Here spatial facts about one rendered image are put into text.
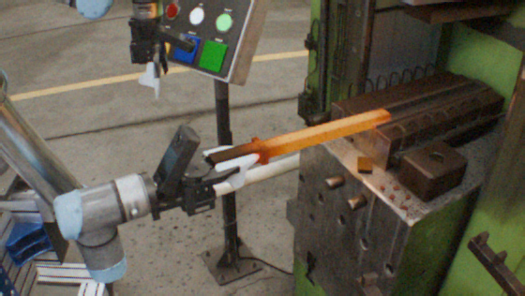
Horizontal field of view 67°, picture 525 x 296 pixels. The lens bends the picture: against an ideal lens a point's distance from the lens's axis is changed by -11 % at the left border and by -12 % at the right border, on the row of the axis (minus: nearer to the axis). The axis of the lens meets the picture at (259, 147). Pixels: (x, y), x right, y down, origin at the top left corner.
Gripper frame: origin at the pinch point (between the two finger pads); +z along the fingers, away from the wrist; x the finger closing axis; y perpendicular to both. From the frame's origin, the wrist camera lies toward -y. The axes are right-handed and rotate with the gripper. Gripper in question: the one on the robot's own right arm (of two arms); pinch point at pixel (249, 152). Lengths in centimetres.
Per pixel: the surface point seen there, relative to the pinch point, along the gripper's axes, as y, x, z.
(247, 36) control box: -5.5, -40.2, 20.2
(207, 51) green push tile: -1.0, -45.8, 11.0
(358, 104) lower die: 1.6, -7.4, 31.4
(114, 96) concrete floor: 101, -236, 12
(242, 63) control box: 1.5, -39.1, 18.0
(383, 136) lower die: 1.6, 5.5, 27.7
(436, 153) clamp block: 2.7, 14.2, 34.8
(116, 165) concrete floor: 101, -151, -7
